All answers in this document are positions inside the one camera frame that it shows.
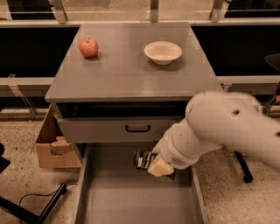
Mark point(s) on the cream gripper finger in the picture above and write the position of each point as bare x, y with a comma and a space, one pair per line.
156, 149
158, 167

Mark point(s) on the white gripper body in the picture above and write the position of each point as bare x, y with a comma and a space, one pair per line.
172, 152

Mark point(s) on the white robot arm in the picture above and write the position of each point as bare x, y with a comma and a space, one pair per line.
215, 119

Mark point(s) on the closed grey top drawer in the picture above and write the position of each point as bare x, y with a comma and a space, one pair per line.
112, 130

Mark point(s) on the open grey middle drawer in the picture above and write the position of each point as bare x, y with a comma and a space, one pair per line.
112, 191

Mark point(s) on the grey drawer cabinet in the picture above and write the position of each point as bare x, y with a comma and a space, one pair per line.
122, 82

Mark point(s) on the black stand leg right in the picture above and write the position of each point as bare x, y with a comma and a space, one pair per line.
248, 178

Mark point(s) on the black stand leg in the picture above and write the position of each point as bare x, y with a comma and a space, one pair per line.
248, 178
37, 213

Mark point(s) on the white paper bowl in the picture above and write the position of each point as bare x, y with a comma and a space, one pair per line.
162, 52

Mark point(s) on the cardboard box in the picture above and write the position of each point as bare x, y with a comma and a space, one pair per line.
53, 150

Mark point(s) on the red apple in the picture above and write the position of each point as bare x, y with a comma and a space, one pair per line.
88, 48

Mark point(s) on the black stand leg left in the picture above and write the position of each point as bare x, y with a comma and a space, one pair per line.
37, 213

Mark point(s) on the metal window railing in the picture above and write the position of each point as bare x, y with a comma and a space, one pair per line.
194, 12

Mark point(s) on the black drawer handle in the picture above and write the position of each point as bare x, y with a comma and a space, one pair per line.
144, 129

